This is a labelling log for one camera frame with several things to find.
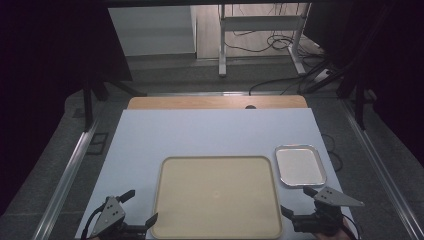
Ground person's right hand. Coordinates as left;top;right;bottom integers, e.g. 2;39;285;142
314;231;355;240

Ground white power strip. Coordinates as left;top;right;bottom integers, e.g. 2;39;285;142
313;68;333;84

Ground aluminium floor rail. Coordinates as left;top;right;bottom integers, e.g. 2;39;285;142
339;99;424;240
31;119;101;240

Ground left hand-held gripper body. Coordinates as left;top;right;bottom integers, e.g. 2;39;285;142
88;195;148;240

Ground dark curtain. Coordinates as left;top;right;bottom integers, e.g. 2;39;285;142
0;0;133;216
304;0;424;168

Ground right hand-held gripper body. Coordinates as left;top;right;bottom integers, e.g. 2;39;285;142
291;186;366;236

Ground pale grey cabinet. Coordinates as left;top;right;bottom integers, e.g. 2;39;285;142
107;4;198;58

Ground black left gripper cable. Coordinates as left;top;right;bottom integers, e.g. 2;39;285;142
80;203;107;240

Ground tangled black floor cables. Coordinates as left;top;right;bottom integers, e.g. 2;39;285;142
223;30;322;57

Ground small silver metal tray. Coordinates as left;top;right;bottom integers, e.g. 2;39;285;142
274;143;328;189

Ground black floor socket frame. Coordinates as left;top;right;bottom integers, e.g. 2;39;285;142
85;132;110;156

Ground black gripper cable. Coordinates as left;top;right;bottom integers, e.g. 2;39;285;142
342;213;362;240
80;203;107;240

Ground black metal stand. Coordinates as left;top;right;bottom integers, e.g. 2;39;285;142
299;58;368;132
81;75;148;133

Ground white metal desk frame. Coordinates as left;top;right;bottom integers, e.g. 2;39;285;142
218;3;313;78

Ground long black floor cable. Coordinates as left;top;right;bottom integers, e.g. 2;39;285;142
248;75;308;97

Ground pale blue table mat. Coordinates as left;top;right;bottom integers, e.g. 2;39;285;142
74;107;355;240

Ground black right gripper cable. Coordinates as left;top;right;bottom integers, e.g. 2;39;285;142
342;213;362;240

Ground large beige plastic tray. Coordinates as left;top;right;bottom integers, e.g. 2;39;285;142
149;155;284;240

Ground thin black looped cable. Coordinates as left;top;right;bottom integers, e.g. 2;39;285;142
321;133;344;173

